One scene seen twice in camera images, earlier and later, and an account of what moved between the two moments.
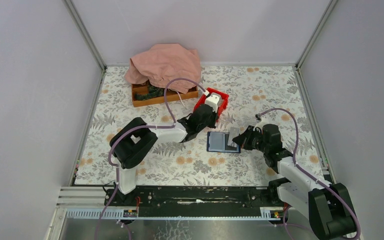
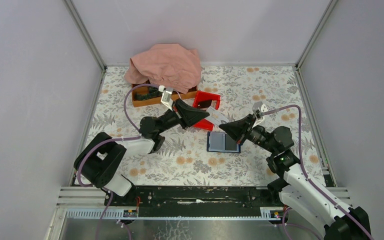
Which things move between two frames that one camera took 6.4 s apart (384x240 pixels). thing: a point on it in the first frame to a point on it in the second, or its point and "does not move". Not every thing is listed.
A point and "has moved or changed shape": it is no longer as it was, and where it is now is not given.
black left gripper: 213,115 to 185,115
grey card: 234,131 has moved or changed shape
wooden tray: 136,88 does not move
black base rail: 194,198 does not move
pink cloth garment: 166,62 does not move
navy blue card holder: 217,142 does not move
